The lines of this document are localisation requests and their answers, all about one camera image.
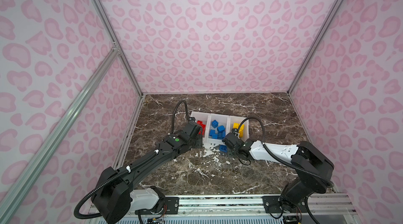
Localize white three-compartment bin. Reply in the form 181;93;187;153
191;111;245;148

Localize aluminium frame strut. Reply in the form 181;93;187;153
1;48;119;219

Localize blue lego brick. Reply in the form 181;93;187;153
218;132;226;140
211;120;218;128
219;145;227;153
217;125;226;133
209;129;218;139

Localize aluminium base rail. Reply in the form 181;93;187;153
84;193;360;224

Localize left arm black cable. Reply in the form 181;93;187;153
73;100;191;220

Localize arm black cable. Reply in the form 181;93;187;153
73;100;191;220
236;116;334;188

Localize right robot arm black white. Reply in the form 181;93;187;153
222;133;334;212

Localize long red lego brick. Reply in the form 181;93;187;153
197;120;206;136

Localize yellow lego brick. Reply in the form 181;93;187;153
233;123;245;138

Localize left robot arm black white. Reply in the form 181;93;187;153
90;121;203;224

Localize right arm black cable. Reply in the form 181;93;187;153
236;116;334;188

